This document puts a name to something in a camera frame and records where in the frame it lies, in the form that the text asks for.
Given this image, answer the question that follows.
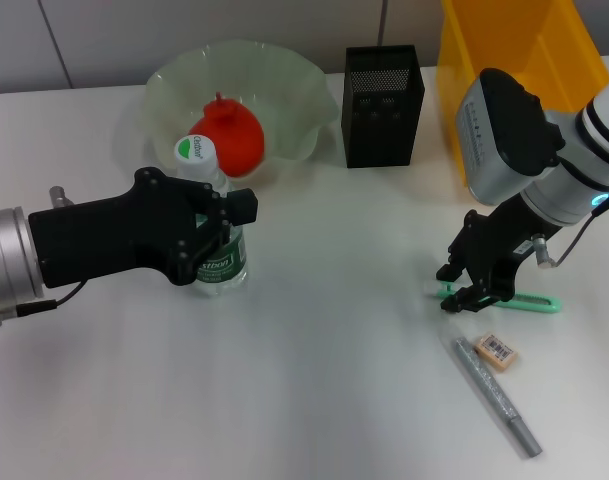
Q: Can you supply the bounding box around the clear green-label water bottle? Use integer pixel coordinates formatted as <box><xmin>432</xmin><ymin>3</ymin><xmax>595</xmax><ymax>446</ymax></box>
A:
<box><xmin>172</xmin><ymin>133</ymin><xmax>249</xmax><ymax>299</ymax></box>

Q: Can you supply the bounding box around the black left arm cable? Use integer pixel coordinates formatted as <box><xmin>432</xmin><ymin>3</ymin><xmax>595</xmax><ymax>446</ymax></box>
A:
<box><xmin>0</xmin><ymin>279</ymin><xmax>90</xmax><ymax>331</ymax></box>

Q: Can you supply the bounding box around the yellow plastic bin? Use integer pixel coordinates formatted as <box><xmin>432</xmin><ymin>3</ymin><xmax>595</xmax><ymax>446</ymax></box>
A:
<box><xmin>436</xmin><ymin>0</ymin><xmax>609</xmax><ymax>189</ymax></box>

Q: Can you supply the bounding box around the green utility knife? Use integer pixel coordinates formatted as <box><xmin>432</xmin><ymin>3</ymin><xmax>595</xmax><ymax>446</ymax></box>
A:
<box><xmin>423</xmin><ymin>279</ymin><xmax>563</xmax><ymax>315</ymax></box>

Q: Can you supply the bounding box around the red pomegranate toy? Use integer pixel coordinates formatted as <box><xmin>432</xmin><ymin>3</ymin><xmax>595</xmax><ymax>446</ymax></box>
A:
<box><xmin>187</xmin><ymin>90</ymin><xmax>266</xmax><ymax>177</ymax></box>

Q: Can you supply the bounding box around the beige eraser with barcode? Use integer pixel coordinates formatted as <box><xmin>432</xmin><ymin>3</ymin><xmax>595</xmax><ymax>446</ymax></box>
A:
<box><xmin>472</xmin><ymin>333</ymin><xmax>518</xmax><ymax>372</ymax></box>

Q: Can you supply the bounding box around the grey pen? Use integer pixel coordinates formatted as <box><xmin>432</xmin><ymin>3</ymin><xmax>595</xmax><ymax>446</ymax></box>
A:
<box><xmin>438</xmin><ymin>323</ymin><xmax>544</xmax><ymax>459</ymax></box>

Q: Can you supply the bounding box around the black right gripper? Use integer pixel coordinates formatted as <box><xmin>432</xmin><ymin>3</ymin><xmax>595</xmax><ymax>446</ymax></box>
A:
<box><xmin>435</xmin><ymin>194</ymin><xmax>553</xmax><ymax>316</ymax></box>

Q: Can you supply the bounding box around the black mesh pen holder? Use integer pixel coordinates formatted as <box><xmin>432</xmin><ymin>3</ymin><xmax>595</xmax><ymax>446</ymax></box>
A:
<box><xmin>341</xmin><ymin>44</ymin><xmax>427</xmax><ymax>169</ymax></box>

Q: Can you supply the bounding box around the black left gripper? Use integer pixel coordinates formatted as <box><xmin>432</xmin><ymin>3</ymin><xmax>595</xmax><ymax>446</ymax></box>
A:
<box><xmin>27</xmin><ymin>167</ymin><xmax>259</xmax><ymax>289</ymax></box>

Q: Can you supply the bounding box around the green glass fruit bowl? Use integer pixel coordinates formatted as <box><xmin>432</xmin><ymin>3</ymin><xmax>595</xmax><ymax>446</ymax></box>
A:
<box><xmin>144</xmin><ymin>40</ymin><xmax>341</xmax><ymax>189</ymax></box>

